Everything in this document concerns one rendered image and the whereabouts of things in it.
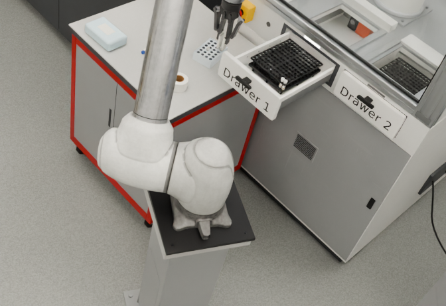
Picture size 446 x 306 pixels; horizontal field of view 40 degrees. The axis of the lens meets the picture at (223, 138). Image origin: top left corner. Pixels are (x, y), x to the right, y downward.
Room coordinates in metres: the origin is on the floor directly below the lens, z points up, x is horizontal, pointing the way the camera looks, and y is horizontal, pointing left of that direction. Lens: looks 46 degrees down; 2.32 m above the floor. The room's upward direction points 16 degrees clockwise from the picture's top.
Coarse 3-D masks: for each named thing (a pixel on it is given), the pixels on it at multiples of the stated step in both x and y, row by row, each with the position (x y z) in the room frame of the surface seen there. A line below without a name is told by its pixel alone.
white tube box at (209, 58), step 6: (204, 42) 1.96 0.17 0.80; (210, 42) 1.97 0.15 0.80; (216, 42) 1.98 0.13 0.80; (198, 48) 1.92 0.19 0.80; (204, 48) 1.93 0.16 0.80; (210, 48) 1.95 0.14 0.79; (198, 54) 1.88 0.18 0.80; (204, 54) 1.89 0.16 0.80; (210, 54) 1.90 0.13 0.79; (216, 54) 1.92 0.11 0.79; (198, 60) 1.88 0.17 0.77; (204, 60) 1.87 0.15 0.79; (210, 60) 1.87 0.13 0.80; (216, 60) 1.90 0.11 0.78; (210, 66) 1.86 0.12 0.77
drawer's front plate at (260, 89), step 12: (228, 60) 1.75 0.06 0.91; (228, 72) 1.74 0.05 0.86; (240, 72) 1.71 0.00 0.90; (252, 72) 1.70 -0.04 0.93; (240, 84) 1.71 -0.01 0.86; (252, 84) 1.68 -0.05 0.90; (264, 84) 1.66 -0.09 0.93; (252, 96) 1.67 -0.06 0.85; (264, 96) 1.64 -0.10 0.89; (276, 96) 1.62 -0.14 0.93; (264, 108) 1.63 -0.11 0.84; (276, 108) 1.61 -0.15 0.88
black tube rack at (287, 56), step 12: (276, 48) 1.91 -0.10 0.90; (288, 48) 1.93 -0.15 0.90; (264, 60) 1.82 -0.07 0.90; (276, 60) 1.84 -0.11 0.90; (288, 60) 1.86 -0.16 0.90; (300, 60) 1.93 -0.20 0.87; (312, 60) 1.90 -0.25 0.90; (264, 72) 1.79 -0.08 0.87; (276, 72) 1.81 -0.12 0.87; (288, 72) 1.80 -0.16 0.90; (300, 72) 1.81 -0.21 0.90; (312, 72) 1.87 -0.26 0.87; (276, 84) 1.75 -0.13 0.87; (288, 84) 1.76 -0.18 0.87
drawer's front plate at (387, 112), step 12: (348, 72) 1.85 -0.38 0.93; (336, 84) 1.85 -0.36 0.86; (348, 84) 1.83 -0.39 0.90; (360, 84) 1.80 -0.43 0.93; (348, 96) 1.81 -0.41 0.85; (372, 96) 1.77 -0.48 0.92; (384, 108) 1.73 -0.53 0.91; (372, 120) 1.74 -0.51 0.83; (384, 120) 1.72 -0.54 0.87; (396, 120) 1.70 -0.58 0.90; (384, 132) 1.71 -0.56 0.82; (396, 132) 1.69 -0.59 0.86
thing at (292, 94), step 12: (288, 36) 2.04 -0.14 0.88; (252, 48) 1.88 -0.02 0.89; (264, 48) 1.93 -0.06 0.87; (300, 48) 2.00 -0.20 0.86; (312, 48) 1.98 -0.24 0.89; (240, 60) 1.82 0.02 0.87; (252, 60) 1.88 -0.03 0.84; (324, 60) 1.94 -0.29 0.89; (324, 72) 1.86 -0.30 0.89; (300, 84) 1.82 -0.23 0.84; (312, 84) 1.80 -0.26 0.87; (288, 96) 1.68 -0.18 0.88; (300, 96) 1.75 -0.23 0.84
